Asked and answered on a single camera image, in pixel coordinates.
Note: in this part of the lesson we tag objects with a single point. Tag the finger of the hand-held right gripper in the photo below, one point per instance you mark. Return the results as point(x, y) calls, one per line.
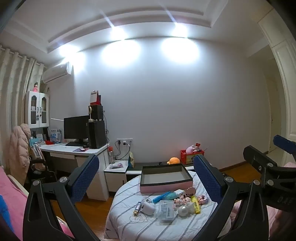
point(254, 155)
point(284, 143)

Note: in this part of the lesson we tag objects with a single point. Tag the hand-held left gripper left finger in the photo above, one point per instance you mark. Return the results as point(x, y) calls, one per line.
point(85, 178)

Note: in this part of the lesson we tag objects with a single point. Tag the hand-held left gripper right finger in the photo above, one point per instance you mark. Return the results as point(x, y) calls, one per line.
point(208, 178)

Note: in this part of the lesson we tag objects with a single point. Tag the rose gold round compact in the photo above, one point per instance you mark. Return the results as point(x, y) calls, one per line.
point(190, 191)

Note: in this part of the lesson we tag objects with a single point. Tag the pink hair clip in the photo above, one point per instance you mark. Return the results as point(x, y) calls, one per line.
point(202, 199)

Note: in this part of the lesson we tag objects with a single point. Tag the yellow highlighter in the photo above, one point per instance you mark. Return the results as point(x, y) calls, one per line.
point(196, 205)

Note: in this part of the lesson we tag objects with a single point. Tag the small white box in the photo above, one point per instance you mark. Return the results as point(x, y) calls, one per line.
point(179, 192)

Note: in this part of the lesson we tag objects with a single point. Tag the teal face mask packet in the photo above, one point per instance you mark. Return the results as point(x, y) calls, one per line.
point(173, 196)

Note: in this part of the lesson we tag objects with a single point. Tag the pearl white ball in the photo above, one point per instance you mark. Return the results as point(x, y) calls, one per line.
point(183, 211)

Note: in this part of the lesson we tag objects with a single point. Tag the pink box with black rim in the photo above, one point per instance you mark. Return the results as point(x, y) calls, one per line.
point(161, 188)

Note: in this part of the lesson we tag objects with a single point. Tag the blue plastic case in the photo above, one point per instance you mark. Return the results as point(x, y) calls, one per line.
point(160, 198)

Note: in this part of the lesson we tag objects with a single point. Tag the clear plastic box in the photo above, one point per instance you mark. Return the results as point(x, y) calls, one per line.
point(166, 212)

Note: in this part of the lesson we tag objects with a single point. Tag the blue and gold bar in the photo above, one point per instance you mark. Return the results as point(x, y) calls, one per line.
point(137, 207)

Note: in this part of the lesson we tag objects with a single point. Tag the white charger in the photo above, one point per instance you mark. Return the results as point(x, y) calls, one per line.
point(148, 208)

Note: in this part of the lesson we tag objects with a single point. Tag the white desk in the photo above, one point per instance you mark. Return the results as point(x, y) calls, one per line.
point(67, 160)

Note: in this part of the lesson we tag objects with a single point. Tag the purple mouse pad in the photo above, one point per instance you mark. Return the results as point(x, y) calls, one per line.
point(79, 149)

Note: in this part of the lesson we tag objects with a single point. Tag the red plastic crate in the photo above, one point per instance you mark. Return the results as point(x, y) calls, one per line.
point(186, 158)

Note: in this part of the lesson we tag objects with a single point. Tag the white nightstand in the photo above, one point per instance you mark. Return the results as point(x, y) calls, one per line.
point(115, 179)

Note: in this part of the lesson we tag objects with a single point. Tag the pink packet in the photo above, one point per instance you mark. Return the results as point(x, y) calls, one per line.
point(116, 165)

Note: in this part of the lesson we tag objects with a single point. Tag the pink plush toy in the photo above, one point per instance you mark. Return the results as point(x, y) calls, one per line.
point(190, 149)

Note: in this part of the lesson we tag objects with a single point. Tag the bottle with orange cap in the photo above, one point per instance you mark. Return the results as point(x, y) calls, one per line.
point(112, 156)

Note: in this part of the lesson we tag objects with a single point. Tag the orange plush toy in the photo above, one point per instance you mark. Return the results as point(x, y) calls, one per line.
point(174, 160)

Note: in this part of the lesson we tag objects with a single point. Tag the black computer tower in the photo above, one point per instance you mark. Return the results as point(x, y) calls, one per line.
point(97, 135)

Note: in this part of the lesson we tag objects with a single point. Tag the yellow snack bag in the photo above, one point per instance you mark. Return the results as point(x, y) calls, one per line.
point(131, 160)

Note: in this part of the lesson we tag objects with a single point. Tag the blue and white box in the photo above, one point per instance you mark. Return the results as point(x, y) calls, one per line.
point(55, 136)

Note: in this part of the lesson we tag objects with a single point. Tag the black computer monitor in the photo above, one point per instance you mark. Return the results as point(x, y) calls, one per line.
point(76, 127)

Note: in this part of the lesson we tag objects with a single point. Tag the white wardrobe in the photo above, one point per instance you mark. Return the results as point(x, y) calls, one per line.
point(284, 81)

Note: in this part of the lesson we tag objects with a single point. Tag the small beige desk ornament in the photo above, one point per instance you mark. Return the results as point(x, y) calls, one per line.
point(91, 114)

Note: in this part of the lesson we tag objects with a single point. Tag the black speaker box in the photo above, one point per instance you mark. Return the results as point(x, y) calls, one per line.
point(97, 113)

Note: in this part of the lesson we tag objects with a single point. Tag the pink puffer jacket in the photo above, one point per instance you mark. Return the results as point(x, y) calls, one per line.
point(19, 150)

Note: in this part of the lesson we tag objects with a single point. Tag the pink blanket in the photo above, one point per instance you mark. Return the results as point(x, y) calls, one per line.
point(13, 201)

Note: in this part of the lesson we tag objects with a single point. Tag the white striped quilt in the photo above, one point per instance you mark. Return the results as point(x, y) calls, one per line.
point(143, 228)

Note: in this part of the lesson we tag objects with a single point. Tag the red desk calendar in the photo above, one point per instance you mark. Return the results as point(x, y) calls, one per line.
point(98, 98)

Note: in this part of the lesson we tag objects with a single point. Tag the white glass-door cabinet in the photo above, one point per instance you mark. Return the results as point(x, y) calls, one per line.
point(37, 109)

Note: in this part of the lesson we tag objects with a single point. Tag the pink doll ornament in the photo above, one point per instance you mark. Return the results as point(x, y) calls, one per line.
point(36, 87)

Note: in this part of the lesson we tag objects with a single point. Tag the white air conditioner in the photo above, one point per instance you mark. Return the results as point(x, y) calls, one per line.
point(56, 73)

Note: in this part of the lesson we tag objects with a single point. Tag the beige curtain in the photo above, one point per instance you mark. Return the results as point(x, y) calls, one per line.
point(13, 92)

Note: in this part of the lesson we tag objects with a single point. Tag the white wall power outlet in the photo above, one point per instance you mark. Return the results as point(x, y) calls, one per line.
point(124, 141)

